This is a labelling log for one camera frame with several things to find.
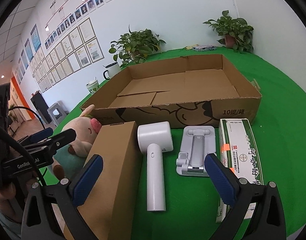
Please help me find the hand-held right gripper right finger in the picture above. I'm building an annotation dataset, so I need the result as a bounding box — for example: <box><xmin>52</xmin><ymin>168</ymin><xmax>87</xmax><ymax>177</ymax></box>
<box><xmin>204</xmin><ymin>152</ymin><xmax>287</xmax><ymax>240</ymax></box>

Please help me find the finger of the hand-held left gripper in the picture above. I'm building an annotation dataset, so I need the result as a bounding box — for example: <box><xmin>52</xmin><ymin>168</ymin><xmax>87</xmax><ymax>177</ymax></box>
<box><xmin>26</xmin><ymin>128</ymin><xmax>77</xmax><ymax>153</ymax></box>
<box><xmin>22</xmin><ymin>127</ymin><xmax>54</xmax><ymax>144</ymax></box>

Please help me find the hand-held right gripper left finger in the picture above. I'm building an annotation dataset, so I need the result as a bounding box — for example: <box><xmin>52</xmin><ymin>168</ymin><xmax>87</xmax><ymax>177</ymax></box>
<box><xmin>22</xmin><ymin>154</ymin><xmax>103</xmax><ymax>240</ymax></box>

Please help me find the pink pig plush toy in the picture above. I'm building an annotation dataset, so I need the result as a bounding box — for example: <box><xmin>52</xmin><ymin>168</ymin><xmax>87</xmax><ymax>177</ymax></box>
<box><xmin>53</xmin><ymin>104</ymin><xmax>102</xmax><ymax>179</ymax></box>

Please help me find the narrow brown cardboard box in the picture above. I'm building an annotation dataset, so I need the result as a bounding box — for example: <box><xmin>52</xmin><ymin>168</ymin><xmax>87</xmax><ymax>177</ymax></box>
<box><xmin>63</xmin><ymin>121</ymin><xmax>143</xmax><ymax>240</ymax></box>

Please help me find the white green medicine box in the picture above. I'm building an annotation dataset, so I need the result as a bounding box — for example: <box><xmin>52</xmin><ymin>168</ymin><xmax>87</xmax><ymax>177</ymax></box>
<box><xmin>215</xmin><ymin>118</ymin><xmax>264</xmax><ymax>223</ymax></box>

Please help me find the grey folding phone stand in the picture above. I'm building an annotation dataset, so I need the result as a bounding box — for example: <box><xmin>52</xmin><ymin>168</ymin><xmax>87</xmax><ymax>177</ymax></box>
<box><xmin>176</xmin><ymin>126</ymin><xmax>217</xmax><ymax>177</ymax></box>

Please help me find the white hair dryer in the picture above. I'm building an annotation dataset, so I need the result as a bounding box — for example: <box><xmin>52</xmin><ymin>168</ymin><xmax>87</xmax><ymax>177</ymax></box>
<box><xmin>137</xmin><ymin>121</ymin><xmax>173</xmax><ymax>212</ymax></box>

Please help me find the large cardboard box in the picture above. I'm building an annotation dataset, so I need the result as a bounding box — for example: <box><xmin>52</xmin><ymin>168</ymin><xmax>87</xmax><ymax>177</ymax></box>
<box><xmin>79</xmin><ymin>54</ymin><xmax>263</xmax><ymax>128</ymax></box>

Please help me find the person's left hand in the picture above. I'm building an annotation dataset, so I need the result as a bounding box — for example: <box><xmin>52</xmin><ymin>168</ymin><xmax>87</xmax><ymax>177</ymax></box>
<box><xmin>0</xmin><ymin>177</ymin><xmax>37</xmax><ymax>223</ymax></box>

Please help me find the grey plastic stool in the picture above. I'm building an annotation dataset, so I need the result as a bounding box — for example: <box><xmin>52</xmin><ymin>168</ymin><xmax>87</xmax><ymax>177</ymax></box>
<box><xmin>47</xmin><ymin>101</ymin><xmax>69</xmax><ymax>125</ymax></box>

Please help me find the black cabinet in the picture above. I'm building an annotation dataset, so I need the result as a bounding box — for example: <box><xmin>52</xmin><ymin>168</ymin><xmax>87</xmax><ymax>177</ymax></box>
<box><xmin>31</xmin><ymin>91</ymin><xmax>49</xmax><ymax>124</ymax></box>

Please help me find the leaf patterned paper cup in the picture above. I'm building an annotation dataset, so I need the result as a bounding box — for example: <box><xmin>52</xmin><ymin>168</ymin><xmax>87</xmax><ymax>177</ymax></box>
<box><xmin>86</xmin><ymin>76</ymin><xmax>101</xmax><ymax>95</ymax></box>

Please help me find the white mug with black lid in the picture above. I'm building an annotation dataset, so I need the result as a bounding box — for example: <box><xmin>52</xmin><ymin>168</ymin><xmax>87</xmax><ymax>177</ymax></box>
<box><xmin>103</xmin><ymin>61</ymin><xmax>121</xmax><ymax>80</ymax></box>

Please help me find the green tablecloth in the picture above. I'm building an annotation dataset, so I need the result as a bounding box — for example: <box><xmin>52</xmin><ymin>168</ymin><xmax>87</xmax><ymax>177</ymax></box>
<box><xmin>43</xmin><ymin>46</ymin><xmax>306</xmax><ymax>240</ymax></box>

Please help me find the group of framed certificates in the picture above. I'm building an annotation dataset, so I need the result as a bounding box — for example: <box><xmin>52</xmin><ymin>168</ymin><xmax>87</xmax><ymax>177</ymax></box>
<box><xmin>31</xmin><ymin>17</ymin><xmax>105</xmax><ymax>93</ymax></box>

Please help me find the bushy potted green plant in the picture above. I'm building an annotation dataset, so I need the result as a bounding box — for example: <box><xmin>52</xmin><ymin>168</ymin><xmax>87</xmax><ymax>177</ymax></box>
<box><xmin>108</xmin><ymin>25</ymin><xmax>166</xmax><ymax>68</ymax></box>

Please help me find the tissue packet bundle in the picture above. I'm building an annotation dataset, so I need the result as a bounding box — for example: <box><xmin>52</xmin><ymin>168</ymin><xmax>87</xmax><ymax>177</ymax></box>
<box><xmin>193</xmin><ymin>44</ymin><xmax>217</xmax><ymax>52</ymax></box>

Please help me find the row of portrait photos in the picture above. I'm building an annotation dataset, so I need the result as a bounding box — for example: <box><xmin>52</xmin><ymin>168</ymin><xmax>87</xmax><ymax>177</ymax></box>
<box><xmin>44</xmin><ymin>0</ymin><xmax>146</xmax><ymax>49</ymax></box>

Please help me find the potted plant in red pot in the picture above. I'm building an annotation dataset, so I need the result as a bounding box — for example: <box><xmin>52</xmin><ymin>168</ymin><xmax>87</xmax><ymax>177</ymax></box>
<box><xmin>202</xmin><ymin>10</ymin><xmax>254</xmax><ymax>54</ymax></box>

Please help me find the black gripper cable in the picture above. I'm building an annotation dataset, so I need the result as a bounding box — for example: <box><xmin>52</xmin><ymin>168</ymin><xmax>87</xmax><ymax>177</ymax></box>
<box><xmin>0</xmin><ymin>106</ymin><xmax>47</xmax><ymax>188</ymax></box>

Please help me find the row of blue wall posters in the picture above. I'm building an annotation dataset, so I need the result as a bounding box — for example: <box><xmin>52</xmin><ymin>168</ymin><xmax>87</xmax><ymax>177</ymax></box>
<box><xmin>14</xmin><ymin>24</ymin><xmax>42</xmax><ymax>85</ymax></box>

